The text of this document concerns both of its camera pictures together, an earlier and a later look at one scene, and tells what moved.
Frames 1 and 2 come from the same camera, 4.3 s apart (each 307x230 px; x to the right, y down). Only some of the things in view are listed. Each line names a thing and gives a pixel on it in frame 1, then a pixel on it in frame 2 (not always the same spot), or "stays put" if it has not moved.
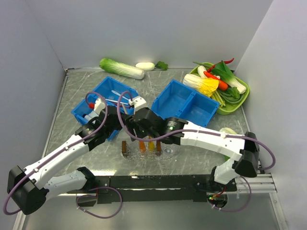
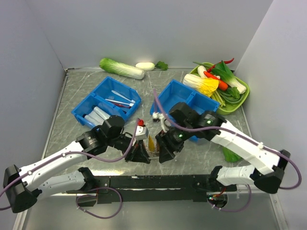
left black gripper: [119, 127] → [139, 154]
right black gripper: [131, 124] → [167, 145]
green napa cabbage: [121, 69] stays put
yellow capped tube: [151, 144] stays put
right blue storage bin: [176, 100] stays put
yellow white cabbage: [206, 86] stays put
